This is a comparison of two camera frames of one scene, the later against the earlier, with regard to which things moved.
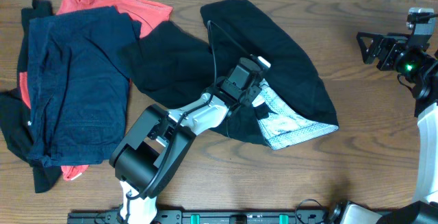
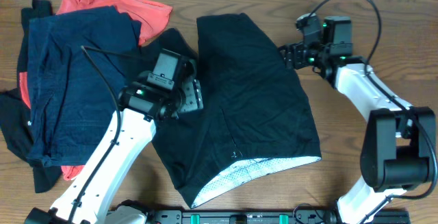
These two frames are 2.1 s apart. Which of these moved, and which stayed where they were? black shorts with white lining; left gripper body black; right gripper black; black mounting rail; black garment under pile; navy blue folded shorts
Moved: right gripper black; left gripper body black; black shorts with white lining
Stayed: navy blue folded shorts; black mounting rail; black garment under pile
